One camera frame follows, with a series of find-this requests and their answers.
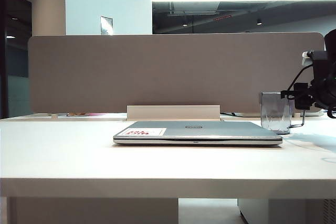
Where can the orange flat object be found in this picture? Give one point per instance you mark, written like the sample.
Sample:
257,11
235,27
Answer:
76,114

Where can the silver closed laptop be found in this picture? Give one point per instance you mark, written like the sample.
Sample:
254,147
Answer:
223,129

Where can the white red laptop sticker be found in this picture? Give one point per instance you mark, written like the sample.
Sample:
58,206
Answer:
146,131

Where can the framed wall picture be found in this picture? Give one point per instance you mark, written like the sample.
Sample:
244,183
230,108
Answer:
106,25

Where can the pink flat object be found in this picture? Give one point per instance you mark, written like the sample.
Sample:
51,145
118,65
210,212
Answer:
95,114

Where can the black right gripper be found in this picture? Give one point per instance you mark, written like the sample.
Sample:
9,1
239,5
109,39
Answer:
324,93

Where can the grey-brown desk partition panel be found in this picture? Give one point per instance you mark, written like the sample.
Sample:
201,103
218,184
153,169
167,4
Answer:
157,72

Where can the white flat box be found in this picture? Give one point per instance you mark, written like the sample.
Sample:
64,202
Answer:
312,113

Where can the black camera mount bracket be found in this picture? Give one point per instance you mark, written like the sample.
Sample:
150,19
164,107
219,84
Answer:
319,64

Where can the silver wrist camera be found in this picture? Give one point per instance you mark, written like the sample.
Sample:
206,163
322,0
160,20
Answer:
307,58

